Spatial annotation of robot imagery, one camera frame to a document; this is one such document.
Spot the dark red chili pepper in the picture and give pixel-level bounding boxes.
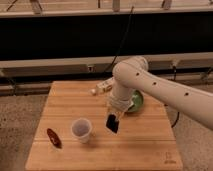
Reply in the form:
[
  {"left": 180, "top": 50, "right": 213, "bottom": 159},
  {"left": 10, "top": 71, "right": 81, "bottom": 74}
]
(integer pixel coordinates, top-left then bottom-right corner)
[{"left": 47, "top": 128, "right": 62, "bottom": 148}]

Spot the black hanging cable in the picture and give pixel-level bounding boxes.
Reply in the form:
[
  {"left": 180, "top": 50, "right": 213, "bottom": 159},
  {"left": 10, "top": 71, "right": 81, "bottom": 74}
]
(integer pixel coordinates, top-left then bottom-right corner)
[{"left": 102, "top": 5, "right": 135, "bottom": 74}]

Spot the white ceramic cup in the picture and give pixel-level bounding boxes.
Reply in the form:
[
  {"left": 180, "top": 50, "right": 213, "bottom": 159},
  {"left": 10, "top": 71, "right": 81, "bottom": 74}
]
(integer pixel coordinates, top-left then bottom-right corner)
[{"left": 71, "top": 118, "right": 92, "bottom": 143}]

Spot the black floor cable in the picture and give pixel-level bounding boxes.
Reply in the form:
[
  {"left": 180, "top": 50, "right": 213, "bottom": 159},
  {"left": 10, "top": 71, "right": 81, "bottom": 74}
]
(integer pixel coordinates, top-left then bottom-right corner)
[{"left": 171, "top": 111, "right": 181, "bottom": 129}]

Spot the green round plate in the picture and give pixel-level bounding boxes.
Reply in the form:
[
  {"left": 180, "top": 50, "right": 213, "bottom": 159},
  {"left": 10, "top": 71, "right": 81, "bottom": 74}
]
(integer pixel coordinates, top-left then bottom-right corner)
[{"left": 127, "top": 90, "right": 144, "bottom": 113}]

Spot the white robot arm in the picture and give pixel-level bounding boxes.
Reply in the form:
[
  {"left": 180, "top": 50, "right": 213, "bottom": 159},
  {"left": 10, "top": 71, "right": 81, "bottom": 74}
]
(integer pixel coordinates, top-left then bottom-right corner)
[{"left": 106, "top": 56, "right": 213, "bottom": 133}]

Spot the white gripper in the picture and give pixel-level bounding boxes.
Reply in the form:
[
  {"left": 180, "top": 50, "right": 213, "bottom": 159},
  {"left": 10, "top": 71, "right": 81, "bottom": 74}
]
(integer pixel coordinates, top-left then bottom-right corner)
[{"left": 106, "top": 98, "right": 129, "bottom": 133}]

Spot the wooden table board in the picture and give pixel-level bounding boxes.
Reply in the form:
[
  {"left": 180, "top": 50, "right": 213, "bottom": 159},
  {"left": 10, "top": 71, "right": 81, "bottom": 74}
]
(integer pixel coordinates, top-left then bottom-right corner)
[{"left": 26, "top": 81, "right": 183, "bottom": 171}]

